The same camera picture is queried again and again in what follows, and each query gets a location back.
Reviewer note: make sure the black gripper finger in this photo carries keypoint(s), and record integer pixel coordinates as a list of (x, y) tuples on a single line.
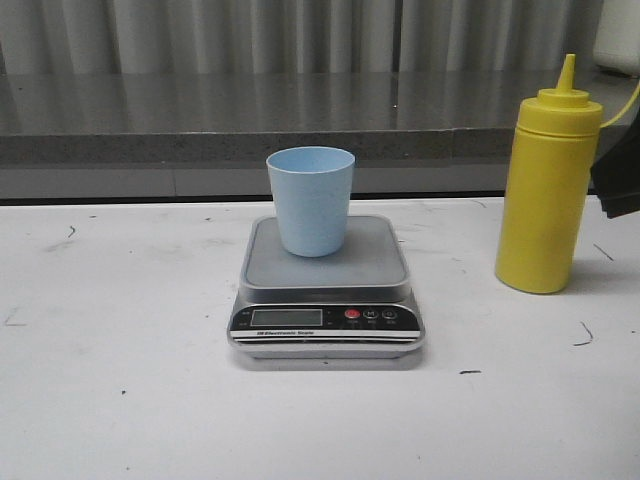
[(616, 175)]

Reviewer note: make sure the yellow squeeze bottle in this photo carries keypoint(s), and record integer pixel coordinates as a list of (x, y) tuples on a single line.
[(554, 148)]

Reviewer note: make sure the light blue plastic cup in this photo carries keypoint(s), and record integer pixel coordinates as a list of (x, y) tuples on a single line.
[(311, 188)]

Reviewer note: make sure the silver digital kitchen scale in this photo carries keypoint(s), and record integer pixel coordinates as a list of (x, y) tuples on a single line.
[(354, 306)]

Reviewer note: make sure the white blender appliance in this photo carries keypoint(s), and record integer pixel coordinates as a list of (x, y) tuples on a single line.
[(616, 46)]

